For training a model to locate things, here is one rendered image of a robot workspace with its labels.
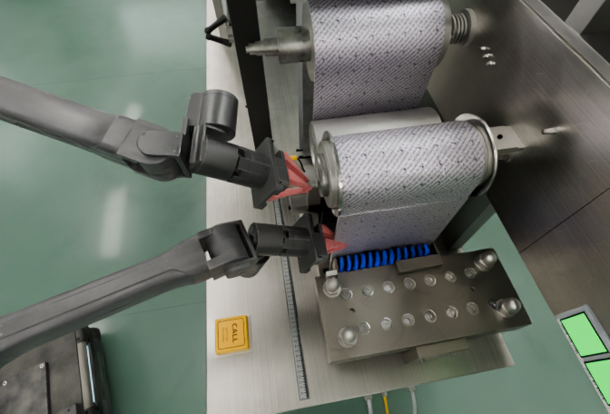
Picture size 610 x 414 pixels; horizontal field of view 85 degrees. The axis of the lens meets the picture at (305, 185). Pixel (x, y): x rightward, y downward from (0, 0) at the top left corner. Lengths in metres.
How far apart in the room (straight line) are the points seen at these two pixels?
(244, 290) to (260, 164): 0.43
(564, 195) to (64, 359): 1.70
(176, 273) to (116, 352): 1.41
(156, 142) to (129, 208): 1.77
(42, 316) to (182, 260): 0.19
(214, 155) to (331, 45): 0.29
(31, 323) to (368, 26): 0.67
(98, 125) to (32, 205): 2.06
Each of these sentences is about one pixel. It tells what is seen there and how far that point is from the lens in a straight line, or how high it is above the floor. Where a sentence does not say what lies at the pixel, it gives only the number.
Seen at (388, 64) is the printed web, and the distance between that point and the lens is 0.67.
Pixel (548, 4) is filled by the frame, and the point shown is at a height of 1.46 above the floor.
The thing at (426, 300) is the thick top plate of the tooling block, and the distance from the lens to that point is 0.74.
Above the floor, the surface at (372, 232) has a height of 1.12.
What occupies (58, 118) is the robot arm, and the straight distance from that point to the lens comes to 0.56.
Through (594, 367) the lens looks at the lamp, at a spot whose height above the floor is 1.17.
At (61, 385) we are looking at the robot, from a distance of 1.74.
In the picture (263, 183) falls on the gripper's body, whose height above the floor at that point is 1.29.
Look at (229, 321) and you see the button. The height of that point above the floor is 0.92.
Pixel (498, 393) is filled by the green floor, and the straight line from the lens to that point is 1.91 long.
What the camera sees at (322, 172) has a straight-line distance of 0.53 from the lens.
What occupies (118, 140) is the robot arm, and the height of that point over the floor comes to 1.38.
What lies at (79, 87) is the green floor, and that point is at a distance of 3.21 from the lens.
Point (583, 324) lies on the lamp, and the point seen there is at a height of 1.20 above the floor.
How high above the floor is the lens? 1.71
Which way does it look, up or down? 56 degrees down
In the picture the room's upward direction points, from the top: straight up
